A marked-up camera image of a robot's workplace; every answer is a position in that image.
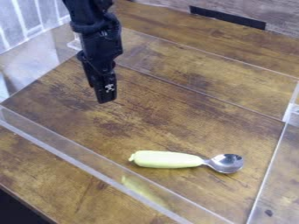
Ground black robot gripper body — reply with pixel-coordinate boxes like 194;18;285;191
69;13;122;75

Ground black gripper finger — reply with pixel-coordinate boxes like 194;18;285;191
92;73;117;104
77;51;93;87

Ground green handled metal spoon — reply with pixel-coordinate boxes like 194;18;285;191
128;150;244;174

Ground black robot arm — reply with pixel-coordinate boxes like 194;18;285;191
61;0;122;103

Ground clear acrylic enclosure walls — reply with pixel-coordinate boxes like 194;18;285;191
0;30;297;224

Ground black strip on back wall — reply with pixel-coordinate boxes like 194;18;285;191
189;5;266;30

